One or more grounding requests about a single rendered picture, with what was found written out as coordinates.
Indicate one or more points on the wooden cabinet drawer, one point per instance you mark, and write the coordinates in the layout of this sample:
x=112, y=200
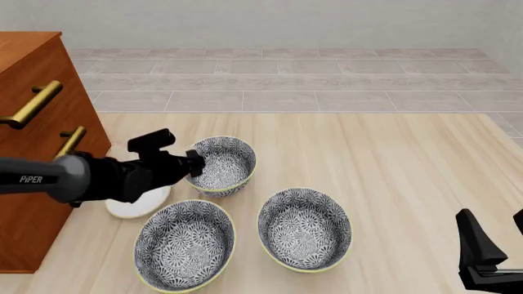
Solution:
x=37, y=142
x=61, y=67

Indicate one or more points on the small patterned bowl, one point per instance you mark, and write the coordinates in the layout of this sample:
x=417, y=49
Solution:
x=229, y=165

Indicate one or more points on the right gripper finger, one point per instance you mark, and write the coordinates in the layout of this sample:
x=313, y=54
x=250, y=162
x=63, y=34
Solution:
x=476, y=242
x=519, y=220

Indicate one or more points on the wooden cabinet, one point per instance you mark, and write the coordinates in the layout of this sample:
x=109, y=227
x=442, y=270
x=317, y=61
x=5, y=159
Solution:
x=24, y=232

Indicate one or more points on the white plate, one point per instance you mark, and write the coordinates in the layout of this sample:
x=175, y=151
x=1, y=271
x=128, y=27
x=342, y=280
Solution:
x=135, y=206

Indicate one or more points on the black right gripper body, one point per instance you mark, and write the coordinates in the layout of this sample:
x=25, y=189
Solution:
x=490, y=277

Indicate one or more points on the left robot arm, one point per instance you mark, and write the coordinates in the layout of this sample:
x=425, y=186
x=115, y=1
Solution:
x=61, y=179

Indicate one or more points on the large patterned bowl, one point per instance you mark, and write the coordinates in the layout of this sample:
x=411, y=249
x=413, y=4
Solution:
x=304, y=229
x=186, y=248

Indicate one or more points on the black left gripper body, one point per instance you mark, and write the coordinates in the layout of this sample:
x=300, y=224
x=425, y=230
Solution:
x=197, y=163

